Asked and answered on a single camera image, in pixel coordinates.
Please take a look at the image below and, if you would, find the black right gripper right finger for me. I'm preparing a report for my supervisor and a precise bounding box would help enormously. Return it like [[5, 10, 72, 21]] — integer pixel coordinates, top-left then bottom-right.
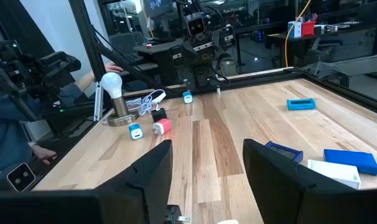
[[243, 138, 357, 224]]

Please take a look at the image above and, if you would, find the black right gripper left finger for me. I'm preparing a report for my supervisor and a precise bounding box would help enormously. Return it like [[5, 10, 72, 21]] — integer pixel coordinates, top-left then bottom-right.
[[95, 139, 174, 224]]

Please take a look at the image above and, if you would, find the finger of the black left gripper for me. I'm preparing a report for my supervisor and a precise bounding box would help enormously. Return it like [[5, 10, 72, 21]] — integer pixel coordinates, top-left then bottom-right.
[[169, 45, 185, 68], [219, 24, 236, 49]]

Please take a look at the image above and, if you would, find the dark blue framed case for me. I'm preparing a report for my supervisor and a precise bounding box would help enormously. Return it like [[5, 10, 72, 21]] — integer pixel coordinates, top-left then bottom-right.
[[264, 141, 304, 164]]

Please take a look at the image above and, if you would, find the pink white USB charger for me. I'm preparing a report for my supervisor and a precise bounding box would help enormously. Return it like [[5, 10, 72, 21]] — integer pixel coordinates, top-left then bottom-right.
[[152, 118, 172, 136]]

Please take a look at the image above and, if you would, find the royal blue box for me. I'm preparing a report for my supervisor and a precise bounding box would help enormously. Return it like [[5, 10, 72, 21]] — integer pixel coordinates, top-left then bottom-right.
[[323, 149, 377, 177]]

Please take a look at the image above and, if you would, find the light blue rectangular case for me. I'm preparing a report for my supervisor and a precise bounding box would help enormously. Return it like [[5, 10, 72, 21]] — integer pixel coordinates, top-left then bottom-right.
[[286, 98, 317, 111]]

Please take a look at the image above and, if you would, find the black desk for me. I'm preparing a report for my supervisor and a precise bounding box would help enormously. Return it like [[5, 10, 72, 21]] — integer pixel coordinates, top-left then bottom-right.
[[134, 37, 189, 85]]

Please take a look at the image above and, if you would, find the dark monitor screen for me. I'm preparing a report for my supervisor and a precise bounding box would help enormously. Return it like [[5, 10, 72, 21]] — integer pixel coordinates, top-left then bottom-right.
[[143, 0, 174, 18]]

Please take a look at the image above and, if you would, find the person's hand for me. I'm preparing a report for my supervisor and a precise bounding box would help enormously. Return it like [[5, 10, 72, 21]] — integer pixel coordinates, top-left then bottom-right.
[[103, 61, 125, 74], [31, 144, 58, 165]]

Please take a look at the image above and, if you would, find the white bulb brass desk lamp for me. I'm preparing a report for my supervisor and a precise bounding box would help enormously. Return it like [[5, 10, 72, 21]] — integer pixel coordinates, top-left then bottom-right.
[[100, 72, 140, 127]]

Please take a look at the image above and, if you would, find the white blue cardboard box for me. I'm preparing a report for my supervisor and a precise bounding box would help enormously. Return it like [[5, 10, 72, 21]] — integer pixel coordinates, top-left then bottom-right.
[[287, 21, 303, 39]]

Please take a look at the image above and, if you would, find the black workbench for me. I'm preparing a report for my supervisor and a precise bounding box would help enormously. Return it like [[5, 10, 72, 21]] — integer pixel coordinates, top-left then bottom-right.
[[266, 23, 377, 68]]

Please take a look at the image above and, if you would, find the red storage bin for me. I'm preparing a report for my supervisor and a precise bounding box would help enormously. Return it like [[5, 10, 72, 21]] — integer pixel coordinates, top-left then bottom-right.
[[301, 20, 317, 37]]

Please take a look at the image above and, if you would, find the silver aluminium extrusion piece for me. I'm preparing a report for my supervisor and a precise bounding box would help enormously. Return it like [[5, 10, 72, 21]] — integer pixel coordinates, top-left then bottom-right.
[[93, 81, 105, 122]]

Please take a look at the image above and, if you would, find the person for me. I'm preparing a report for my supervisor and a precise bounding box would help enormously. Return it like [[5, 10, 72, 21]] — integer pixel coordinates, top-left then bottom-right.
[[0, 70, 96, 175]]

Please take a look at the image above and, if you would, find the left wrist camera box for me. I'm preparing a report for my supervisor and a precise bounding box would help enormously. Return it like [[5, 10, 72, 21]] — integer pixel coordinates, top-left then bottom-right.
[[185, 12, 207, 37]]

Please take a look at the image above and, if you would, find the white lamp cable with switch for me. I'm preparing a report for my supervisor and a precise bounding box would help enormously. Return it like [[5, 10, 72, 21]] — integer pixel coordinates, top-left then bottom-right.
[[101, 89, 167, 125]]

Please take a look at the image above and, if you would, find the yellow extension cable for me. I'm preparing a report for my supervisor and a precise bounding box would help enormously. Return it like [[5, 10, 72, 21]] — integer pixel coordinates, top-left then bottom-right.
[[284, 0, 312, 68]]

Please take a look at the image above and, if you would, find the table-level camera box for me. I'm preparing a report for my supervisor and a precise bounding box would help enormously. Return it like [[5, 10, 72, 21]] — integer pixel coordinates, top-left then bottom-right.
[[6, 162, 36, 192]]

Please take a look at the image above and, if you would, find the grey metal table frame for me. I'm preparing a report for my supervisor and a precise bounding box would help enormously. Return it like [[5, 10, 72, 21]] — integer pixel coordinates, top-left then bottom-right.
[[303, 54, 377, 90]]

